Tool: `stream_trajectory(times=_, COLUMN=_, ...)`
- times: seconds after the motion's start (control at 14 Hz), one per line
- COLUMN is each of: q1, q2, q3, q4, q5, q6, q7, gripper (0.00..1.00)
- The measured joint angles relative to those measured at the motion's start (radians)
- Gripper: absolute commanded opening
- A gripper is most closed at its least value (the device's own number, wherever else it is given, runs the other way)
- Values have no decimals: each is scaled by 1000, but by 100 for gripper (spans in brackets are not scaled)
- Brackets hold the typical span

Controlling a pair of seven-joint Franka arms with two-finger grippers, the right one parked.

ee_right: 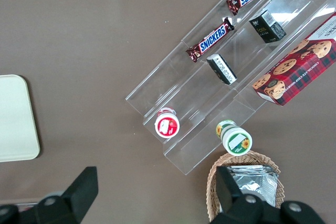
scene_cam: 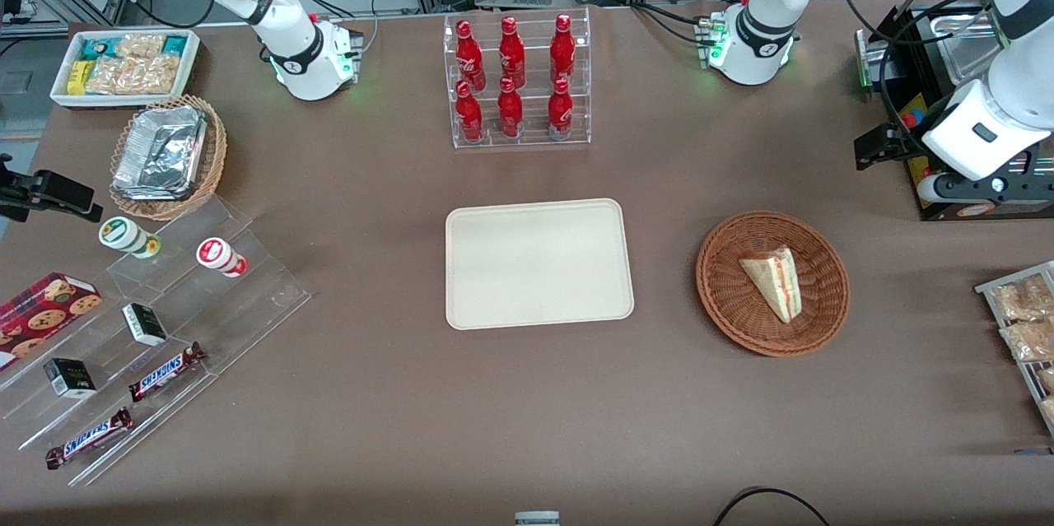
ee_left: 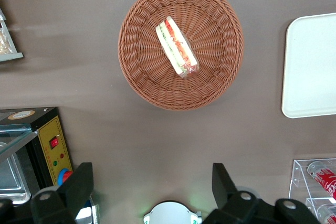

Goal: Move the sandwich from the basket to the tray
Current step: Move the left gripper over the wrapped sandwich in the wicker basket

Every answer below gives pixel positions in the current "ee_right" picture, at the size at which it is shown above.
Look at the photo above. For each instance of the oval wicker basket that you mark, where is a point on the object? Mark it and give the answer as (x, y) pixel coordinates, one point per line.
(262, 159)

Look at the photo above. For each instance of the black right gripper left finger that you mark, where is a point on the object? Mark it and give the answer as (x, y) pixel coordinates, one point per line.
(78, 192)

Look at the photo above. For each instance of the small black carton box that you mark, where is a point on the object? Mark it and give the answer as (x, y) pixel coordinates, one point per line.
(221, 69)
(266, 28)

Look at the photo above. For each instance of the red tartan cookie box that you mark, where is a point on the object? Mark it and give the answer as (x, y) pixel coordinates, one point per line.
(296, 72)

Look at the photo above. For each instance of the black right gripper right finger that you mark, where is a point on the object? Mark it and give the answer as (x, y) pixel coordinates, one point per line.
(231, 197)

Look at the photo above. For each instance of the red lidded strawberry cup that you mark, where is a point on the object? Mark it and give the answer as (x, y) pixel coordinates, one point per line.
(166, 127)

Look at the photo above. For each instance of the silver foil packet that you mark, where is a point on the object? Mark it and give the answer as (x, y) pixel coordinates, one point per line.
(252, 182)

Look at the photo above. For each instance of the green lidded sunflower cup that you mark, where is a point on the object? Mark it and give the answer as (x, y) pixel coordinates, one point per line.
(236, 141)

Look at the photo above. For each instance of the clear acrylic stepped shelf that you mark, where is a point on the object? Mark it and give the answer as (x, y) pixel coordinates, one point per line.
(183, 90)

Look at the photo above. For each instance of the beige rectangular plastic tray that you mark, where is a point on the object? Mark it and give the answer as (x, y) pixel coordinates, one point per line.
(15, 119)

